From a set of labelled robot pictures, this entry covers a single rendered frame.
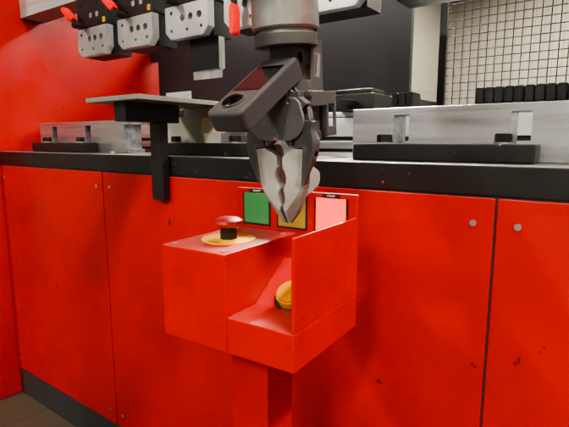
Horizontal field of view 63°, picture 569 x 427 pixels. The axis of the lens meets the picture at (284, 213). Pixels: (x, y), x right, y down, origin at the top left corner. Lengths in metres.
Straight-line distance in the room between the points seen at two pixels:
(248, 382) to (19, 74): 1.49
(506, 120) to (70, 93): 1.57
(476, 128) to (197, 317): 0.55
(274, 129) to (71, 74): 1.52
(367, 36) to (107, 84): 1.07
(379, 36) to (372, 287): 0.91
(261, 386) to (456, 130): 0.53
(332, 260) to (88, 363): 1.13
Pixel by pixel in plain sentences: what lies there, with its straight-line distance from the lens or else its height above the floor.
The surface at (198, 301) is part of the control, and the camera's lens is 0.58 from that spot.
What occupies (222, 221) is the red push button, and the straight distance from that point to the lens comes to 0.60.
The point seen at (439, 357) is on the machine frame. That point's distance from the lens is 0.81.
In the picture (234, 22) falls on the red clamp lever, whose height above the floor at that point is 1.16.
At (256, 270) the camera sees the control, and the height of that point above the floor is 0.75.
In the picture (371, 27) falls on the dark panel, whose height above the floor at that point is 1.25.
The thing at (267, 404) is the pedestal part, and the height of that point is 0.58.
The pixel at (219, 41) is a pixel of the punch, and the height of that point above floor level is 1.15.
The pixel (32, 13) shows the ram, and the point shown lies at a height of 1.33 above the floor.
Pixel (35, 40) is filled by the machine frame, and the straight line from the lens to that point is 1.95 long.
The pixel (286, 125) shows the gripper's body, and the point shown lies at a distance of 0.52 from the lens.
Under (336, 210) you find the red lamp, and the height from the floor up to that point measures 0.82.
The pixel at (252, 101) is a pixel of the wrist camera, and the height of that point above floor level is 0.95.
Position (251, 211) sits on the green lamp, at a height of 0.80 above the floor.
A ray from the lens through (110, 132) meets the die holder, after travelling 1.49.
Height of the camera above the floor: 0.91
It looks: 9 degrees down
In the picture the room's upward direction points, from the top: straight up
